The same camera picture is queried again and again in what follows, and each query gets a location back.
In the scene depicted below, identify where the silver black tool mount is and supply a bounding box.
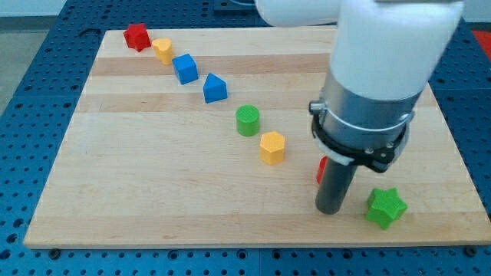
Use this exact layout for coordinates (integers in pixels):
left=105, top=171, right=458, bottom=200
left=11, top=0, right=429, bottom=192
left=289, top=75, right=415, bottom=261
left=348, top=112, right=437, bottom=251
left=309, top=72, right=420, bottom=173

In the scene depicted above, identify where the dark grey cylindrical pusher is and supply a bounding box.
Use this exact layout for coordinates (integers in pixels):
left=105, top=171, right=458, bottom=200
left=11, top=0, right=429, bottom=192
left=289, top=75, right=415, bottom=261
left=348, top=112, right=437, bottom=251
left=315, top=158, right=357, bottom=215

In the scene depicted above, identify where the green star block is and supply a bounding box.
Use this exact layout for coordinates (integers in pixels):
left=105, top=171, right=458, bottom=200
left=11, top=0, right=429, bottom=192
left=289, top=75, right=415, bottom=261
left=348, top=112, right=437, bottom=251
left=365, top=188, right=408, bottom=230

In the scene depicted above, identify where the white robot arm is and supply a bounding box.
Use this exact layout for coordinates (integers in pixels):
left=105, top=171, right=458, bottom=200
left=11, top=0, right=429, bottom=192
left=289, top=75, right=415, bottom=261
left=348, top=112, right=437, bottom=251
left=255, top=0, right=464, bottom=214

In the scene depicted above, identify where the red star block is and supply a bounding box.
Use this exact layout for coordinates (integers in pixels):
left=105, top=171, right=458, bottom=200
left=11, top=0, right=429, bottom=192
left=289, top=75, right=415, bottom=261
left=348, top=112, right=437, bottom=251
left=124, top=23, right=152, bottom=52

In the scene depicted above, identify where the red block behind pusher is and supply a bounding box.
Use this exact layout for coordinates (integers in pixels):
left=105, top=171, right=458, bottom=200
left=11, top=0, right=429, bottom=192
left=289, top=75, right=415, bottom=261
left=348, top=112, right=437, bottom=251
left=315, top=156, right=328, bottom=184

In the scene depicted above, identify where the yellow hexagon block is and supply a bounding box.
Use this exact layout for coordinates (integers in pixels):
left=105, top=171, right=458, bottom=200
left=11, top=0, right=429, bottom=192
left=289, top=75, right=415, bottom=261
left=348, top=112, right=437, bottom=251
left=259, top=131, right=285, bottom=166

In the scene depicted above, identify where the green cylinder block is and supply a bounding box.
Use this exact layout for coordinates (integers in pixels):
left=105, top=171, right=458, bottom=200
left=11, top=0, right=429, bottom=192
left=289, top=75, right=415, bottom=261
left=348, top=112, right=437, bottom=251
left=236, top=105, right=260, bottom=136

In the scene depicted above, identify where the wooden board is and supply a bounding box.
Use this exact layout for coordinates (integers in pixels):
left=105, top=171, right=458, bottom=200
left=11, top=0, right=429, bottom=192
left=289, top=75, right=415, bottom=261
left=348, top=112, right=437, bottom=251
left=24, top=26, right=490, bottom=249

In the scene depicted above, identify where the blue house-shaped block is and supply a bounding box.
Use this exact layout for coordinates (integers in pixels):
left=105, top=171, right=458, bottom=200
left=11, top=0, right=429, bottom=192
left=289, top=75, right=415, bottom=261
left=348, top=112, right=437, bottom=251
left=203, top=73, right=228, bottom=104

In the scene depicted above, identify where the blue cube block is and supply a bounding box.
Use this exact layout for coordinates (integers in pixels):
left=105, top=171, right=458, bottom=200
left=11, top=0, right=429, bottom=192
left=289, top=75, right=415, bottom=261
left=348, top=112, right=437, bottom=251
left=172, top=54, right=199, bottom=85

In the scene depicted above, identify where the yellow heart block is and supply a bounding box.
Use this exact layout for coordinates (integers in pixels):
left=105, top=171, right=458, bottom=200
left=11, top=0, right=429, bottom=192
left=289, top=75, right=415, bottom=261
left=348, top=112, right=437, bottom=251
left=152, top=38, right=174, bottom=65

